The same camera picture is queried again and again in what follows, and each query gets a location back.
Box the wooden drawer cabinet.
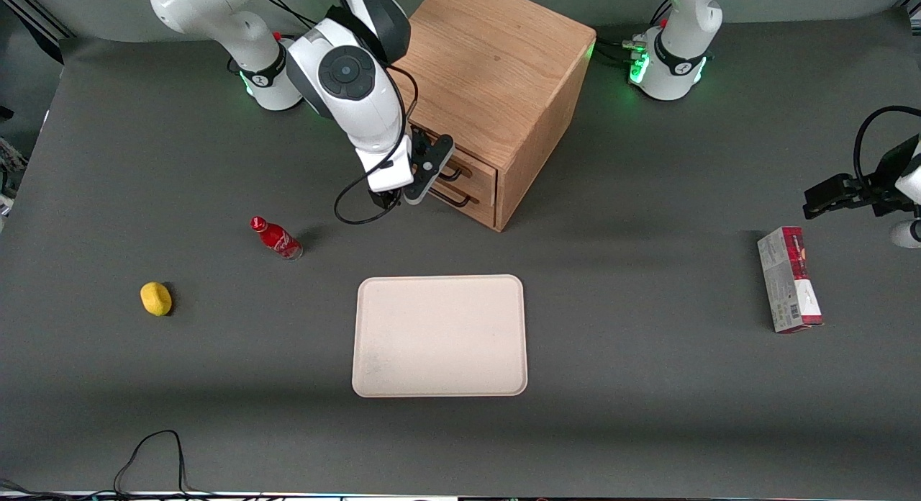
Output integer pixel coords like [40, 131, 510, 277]
[351, 0, 596, 232]

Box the red cola bottle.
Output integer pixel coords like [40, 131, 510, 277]
[250, 215, 304, 261]

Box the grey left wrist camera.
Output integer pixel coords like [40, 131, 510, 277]
[890, 219, 921, 249]

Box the black left wrist camera cable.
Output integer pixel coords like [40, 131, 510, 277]
[853, 105, 921, 194]

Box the wooden drawer with black handle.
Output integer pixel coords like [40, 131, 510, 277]
[414, 127, 498, 205]
[425, 177, 498, 229]

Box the thin black table cable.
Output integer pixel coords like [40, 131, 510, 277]
[0, 429, 263, 501]

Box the red plaid carton box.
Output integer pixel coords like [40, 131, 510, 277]
[757, 226, 825, 335]

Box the black arm base cable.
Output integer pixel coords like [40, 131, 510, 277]
[260, 0, 321, 32]
[594, 36, 650, 65]

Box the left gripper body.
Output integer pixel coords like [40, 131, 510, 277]
[873, 135, 921, 205]

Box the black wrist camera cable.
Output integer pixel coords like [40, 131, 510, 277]
[853, 105, 921, 194]
[333, 62, 422, 226]

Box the beige plastic tray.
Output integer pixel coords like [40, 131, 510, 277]
[351, 274, 529, 399]

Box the black aluminium frame rail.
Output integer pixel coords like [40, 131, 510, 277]
[0, 0, 74, 45]

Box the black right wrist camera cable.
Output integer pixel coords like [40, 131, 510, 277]
[333, 62, 422, 226]

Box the yellow lemon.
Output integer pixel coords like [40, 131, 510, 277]
[140, 281, 173, 317]

